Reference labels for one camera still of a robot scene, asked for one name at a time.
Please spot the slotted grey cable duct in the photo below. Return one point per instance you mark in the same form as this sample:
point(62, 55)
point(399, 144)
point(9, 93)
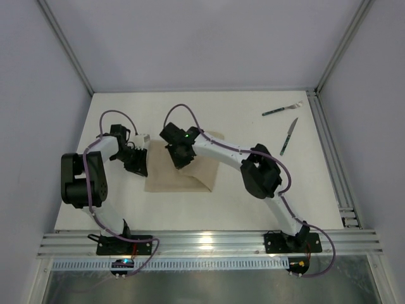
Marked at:
point(173, 264)

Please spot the right aluminium frame post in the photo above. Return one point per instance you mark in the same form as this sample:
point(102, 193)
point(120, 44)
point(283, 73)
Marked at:
point(345, 41)

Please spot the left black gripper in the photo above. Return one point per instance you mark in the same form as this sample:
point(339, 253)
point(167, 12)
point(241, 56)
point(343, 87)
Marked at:
point(135, 159)

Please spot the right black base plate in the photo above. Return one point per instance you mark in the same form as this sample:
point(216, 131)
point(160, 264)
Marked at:
point(278, 242)

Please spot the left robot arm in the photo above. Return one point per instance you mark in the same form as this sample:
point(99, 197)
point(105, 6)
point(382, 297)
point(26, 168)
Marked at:
point(84, 183)

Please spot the aluminium frame post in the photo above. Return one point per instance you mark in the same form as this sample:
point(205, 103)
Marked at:
point(345, 41)
point(57, 30)

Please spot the left aluminium frame post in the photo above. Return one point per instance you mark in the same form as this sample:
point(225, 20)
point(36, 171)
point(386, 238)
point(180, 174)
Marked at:
point(57, 30)

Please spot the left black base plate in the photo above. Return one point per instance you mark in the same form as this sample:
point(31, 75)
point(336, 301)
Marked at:
point(108, 246)

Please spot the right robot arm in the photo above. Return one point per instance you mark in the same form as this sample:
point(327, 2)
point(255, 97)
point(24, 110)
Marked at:
point(260, 173)

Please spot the beige cloth napkin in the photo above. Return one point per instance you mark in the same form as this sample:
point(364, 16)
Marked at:
point(197, 177)

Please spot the left controller board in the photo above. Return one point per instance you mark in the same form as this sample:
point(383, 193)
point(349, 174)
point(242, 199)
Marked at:
point(122, 267)

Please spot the aluminium rail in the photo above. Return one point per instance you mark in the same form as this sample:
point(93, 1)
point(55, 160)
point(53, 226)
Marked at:
point(75, 244)
point(343, 194)

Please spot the right controller board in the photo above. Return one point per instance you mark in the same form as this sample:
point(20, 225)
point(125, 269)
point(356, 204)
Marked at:
point(298, 266)

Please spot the controller board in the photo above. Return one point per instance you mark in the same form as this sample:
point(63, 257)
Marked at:
point(122, 267)
point(298, 266)

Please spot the green handled knife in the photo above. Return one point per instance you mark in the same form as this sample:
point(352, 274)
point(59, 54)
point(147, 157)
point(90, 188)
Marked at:
point(289, 133)

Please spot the aluminium right side rail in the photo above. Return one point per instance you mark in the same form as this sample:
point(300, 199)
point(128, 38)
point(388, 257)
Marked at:
point(343, 194)

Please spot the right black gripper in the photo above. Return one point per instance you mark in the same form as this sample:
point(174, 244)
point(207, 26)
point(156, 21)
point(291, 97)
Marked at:
point(180, 153)

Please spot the green handled fork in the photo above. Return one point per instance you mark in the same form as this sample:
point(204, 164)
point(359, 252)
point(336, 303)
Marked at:
point(290, 107)

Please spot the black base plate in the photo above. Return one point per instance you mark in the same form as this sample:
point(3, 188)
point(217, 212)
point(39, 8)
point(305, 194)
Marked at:
point(108, 246)
point(278, 242)

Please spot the aluminium front rail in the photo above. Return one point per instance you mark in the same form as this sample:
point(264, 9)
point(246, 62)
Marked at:
point(75, 244)

